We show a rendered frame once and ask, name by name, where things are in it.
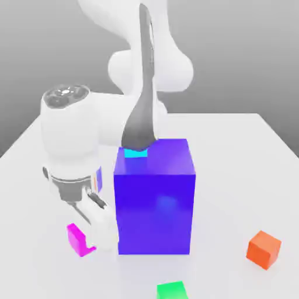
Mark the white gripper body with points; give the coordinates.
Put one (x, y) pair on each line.
(100, 224)

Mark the small magenta cube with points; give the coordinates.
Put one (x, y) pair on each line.
(75, 240)

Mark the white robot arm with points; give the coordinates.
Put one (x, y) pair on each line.
(70, 130)

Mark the small cyan cube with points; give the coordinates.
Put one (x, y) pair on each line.
(135, 153)

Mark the small green cube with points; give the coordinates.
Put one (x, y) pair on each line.
(171, 290)

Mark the small orange cube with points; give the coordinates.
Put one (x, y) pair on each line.
(262, 250)

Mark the large blue box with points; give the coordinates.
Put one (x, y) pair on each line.
(154, 210)

